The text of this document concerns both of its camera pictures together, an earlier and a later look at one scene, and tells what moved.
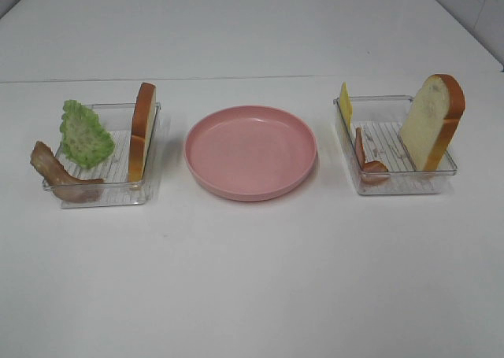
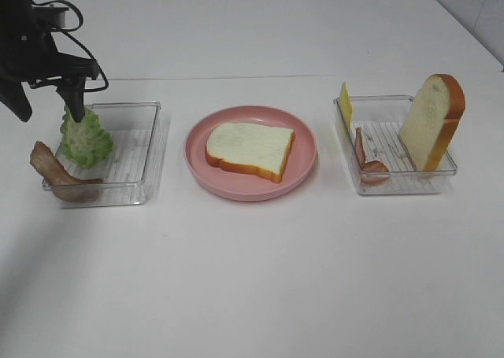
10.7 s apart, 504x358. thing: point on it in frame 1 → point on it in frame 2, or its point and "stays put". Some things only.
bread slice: (142, 116) → (253, 147)
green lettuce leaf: (83, 141) stays put
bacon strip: (48, 167) stays put
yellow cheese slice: (346, 106) stays put
